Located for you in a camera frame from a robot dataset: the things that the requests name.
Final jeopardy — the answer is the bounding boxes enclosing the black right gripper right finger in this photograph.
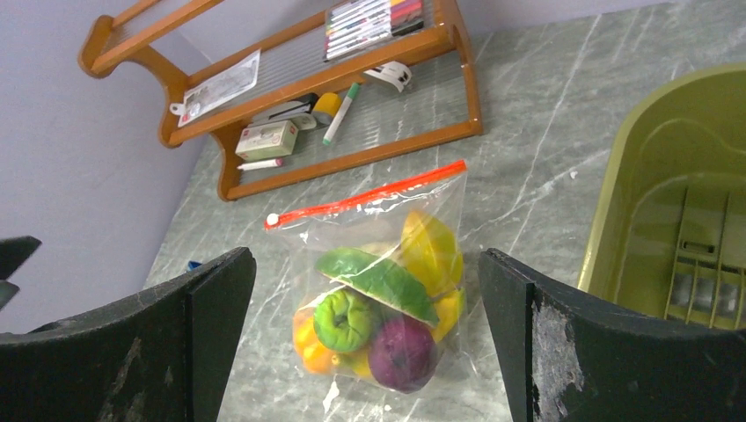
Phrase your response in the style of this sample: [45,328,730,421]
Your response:
[478,249,745,421]

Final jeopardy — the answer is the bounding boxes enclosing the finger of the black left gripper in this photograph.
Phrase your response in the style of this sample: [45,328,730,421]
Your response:
[1,236,42,309]

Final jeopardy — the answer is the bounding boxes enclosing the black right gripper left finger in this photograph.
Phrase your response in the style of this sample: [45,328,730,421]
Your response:
[1,247,257,421]

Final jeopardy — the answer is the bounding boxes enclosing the orange toy bell pepper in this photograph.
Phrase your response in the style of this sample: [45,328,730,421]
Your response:
[292,308,336,375]

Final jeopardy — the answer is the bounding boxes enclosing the purple toy onion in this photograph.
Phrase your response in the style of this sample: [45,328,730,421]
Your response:
[368,316,439,394]

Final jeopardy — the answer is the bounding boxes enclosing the yellow green toy pear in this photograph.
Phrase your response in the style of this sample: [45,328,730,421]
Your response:
[400,209,464,297]

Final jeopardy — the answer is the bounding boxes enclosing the green toy lime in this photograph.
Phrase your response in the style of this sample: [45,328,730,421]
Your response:
[313,288,381,353]

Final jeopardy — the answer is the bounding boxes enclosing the clear zip bag orange zipper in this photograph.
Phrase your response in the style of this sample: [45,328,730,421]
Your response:
[265,160,477,421]

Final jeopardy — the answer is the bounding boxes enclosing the pink toy watermelon slice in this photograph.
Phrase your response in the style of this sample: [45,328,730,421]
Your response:
[314,247,439,328]

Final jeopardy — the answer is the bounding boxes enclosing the yellow toy banana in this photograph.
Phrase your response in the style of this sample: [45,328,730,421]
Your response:
[431,288,465,343]

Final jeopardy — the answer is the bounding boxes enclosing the blue black stapler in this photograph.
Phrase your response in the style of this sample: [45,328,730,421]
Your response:
[186,260,201,271]

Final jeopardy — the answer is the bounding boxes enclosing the olive green plastic bin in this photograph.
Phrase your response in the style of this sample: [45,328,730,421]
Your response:
[577,62,745,330]

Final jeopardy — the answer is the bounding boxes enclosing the pink capped white marker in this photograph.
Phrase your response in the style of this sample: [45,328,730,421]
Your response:
[237,158,284,171]

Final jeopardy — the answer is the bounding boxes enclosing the green white box bottom shelf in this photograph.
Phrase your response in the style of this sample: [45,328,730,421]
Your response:
[235,120,299,162]

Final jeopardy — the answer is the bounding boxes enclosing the black white stapler on shelf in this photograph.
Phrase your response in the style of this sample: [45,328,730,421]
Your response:
[248,92,319,131]

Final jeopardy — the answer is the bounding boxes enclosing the wooden three-tier shelf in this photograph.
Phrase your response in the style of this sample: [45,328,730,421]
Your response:
[77,1,483,201]

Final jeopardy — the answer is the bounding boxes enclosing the yellow round tape roll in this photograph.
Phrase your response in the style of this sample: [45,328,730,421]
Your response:
[311,92,342,126]

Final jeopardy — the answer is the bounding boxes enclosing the green capped white marker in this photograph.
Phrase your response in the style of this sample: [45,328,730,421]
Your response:
[322,83,361,145]

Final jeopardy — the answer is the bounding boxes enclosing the white tape dispenser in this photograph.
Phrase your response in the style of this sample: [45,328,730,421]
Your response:
[362,61,413,93]

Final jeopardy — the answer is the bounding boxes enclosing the coloured marker pen pack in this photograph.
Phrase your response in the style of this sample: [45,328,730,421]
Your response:
[324,0,425,62]

